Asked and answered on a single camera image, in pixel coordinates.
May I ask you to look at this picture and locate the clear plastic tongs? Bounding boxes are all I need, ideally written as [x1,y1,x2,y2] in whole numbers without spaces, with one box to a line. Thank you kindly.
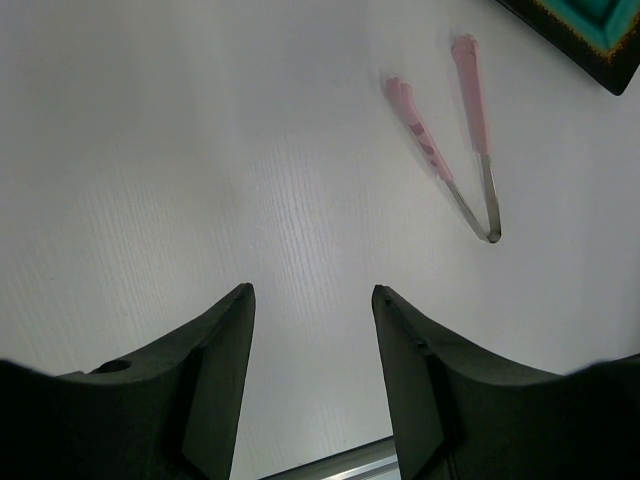
[384,34,502,244]

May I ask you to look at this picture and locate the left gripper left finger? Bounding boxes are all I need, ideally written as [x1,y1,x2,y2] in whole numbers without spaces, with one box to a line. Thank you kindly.
[56,283,255,479]

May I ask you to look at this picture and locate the dark square teal plate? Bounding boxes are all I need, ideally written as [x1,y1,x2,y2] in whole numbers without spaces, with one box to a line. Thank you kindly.
[498,0,639,96]

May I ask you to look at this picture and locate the aluminium rail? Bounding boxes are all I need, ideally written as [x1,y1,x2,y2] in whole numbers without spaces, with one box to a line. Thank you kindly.
[265,437,401,480]

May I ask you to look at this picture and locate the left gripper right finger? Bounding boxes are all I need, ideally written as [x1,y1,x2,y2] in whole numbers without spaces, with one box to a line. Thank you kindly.
[372,285,580,479]

